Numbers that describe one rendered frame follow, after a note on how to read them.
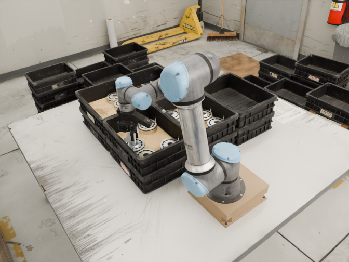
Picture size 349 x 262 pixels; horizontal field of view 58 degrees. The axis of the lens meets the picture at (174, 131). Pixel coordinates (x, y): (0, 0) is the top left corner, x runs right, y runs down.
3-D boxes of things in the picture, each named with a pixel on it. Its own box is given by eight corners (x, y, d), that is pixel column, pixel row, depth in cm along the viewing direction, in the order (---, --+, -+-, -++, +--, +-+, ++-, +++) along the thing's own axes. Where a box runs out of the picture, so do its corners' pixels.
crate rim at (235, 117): (239, 117, 165) (240, 114, 164) (194, 139, 152) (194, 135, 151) (192, 89, 192) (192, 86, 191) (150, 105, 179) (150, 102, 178)
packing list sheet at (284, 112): (308, 112, 204) (308, 110, 204) (284, 125, 193) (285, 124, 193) (267, 92, 226) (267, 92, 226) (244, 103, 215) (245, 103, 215)
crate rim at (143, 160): (194, 139, 152) (194, 135, 151) (140, 165, 139) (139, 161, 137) (150, 105, 179) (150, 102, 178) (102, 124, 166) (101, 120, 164)
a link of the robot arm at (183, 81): (228, 185, 127) (211, 54, 100) (202, 206, 120) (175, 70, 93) (207, 174, 136) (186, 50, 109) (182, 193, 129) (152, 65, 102)
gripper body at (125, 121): (123, 124, 161) (119, 104, 154) (139, 125, 159) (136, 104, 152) (118, 133, 155) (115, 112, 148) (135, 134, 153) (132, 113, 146)
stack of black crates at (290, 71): (304, 95, 329) (310, 65, 309) (285, 105, 315) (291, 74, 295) (272, 82, 356) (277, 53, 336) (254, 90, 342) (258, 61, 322)
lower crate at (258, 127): (273, 129, 191) (276, 112, 184) (237, 148, 177) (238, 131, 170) (227, 102, 218) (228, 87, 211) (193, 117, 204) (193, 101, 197)
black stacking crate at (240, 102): (275, 114, 184) (278, 96, 178) (238, 132, 171) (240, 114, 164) (228, 88, 211) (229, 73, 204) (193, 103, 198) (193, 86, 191)
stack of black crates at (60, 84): (75, 100, 341) (64, 61, 315) (86, 112, 321) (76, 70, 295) (37, 113, 323) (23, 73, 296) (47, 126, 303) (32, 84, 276)
